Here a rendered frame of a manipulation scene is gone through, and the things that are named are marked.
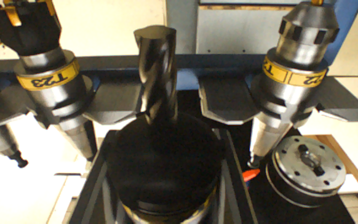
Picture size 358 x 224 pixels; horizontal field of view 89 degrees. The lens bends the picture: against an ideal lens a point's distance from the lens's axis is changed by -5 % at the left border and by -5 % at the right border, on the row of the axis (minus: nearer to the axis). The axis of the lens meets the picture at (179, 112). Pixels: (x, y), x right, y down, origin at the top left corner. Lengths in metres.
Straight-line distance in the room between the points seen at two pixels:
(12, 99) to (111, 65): 0.11
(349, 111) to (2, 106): 0.33
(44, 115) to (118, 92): 0.07
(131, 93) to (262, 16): 0.62
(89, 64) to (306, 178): 0.46
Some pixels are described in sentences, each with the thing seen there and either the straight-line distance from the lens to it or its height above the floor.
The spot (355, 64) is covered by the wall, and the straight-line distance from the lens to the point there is 1.66.
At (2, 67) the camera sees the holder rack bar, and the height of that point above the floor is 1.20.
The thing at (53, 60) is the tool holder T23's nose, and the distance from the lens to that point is 0.19.
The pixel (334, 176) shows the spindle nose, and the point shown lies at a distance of 0.54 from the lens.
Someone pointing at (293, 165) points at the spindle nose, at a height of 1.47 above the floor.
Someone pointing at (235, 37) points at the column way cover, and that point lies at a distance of 0.75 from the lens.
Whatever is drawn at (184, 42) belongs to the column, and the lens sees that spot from 0.78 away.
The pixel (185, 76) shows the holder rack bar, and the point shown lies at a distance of 0.22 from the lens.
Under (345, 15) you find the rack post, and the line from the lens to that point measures 0.25.
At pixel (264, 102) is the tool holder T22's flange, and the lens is 0.19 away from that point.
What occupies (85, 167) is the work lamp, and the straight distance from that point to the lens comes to 1.10.
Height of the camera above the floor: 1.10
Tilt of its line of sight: 41 degrees up
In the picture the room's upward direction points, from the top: 179 degrees clockwise
